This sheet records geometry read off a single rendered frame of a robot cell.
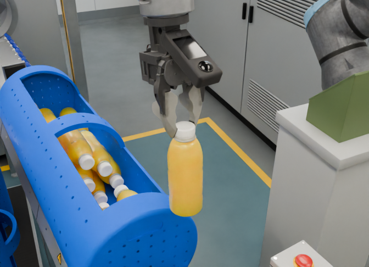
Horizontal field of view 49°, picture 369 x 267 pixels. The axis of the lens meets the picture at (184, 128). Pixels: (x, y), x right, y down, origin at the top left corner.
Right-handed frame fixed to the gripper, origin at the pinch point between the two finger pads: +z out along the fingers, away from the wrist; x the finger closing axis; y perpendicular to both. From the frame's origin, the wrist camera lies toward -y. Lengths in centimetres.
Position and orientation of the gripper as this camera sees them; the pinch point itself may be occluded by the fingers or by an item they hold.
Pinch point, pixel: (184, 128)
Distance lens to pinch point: 74.4
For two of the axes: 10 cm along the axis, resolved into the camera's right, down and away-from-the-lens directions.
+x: -8.1, 2.9, -5.2
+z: 0.8, 9.2, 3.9
